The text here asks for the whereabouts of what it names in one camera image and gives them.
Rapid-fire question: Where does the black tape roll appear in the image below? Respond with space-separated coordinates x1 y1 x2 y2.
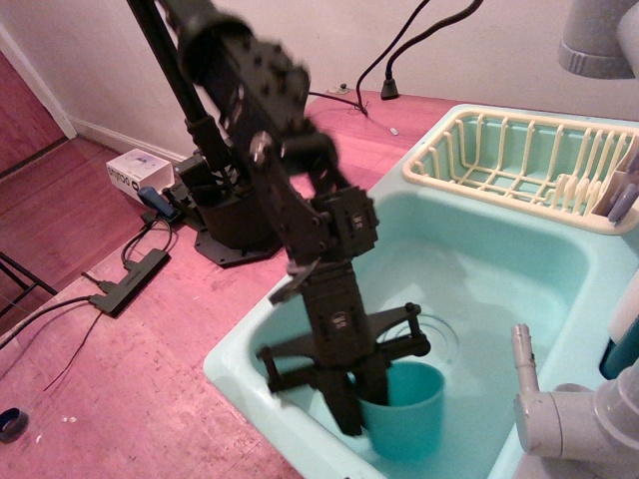
0 407 29 444

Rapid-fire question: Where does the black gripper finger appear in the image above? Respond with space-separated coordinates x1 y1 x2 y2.
354 362 388 405
319 371 362 436

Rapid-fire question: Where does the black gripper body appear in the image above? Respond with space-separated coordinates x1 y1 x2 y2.
257 261 430 392

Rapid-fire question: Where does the blue clamp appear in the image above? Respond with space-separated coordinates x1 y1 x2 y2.
137 187 180 221

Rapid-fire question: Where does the black metal chair frame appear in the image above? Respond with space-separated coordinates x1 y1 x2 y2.
1 252 58 316

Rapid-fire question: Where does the black usb hub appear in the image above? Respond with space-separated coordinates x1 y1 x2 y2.
82 248 171 318

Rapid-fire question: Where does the teal white bottle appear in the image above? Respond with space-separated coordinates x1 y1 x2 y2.
599 272 638 379

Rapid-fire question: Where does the cream dish drying rack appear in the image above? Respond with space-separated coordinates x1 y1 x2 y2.
402 105 638 235

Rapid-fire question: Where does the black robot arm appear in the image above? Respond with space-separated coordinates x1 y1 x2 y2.
130 1 430 436

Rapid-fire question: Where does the teal plastic cup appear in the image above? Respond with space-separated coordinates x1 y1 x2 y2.
359 361 445 461

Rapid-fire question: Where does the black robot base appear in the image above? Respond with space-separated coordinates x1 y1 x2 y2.
163 153 282 268

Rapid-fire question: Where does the white cardboard box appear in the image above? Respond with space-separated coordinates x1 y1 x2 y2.
106 149 175 203

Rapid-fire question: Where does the black power cable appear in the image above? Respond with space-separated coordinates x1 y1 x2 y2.
307 0 433 121

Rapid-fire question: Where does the mint green toy sink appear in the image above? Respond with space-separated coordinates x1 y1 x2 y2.
203 104 639 479

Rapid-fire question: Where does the grey toy faucet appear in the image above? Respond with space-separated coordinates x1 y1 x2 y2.
511 324 638 478

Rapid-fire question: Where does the black gooseneck stand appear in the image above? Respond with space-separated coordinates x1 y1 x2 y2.
379 0 485 102

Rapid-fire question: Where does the purple utensil in rack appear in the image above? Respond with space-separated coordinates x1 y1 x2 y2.
606 155 638 225

